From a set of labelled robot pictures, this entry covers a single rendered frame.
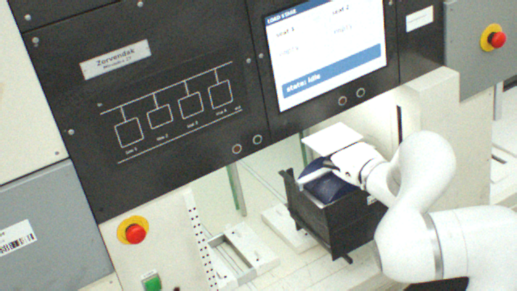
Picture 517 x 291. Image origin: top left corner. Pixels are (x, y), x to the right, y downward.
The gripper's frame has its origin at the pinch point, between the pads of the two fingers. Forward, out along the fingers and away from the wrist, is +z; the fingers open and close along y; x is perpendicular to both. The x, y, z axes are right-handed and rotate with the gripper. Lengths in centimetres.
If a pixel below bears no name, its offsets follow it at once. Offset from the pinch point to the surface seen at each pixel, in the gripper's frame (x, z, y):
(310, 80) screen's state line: 26.2, -10.1, -10.0
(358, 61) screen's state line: 25.8, -10.0, 2.5
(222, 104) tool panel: 29.0, -10.2, -30.6
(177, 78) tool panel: 38, -10, -38
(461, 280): -33.8, -28.3, 14.9
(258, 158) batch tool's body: -38, 62, 6
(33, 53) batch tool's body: 51, -10, -61
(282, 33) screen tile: 38.7, -10.1, -15.0
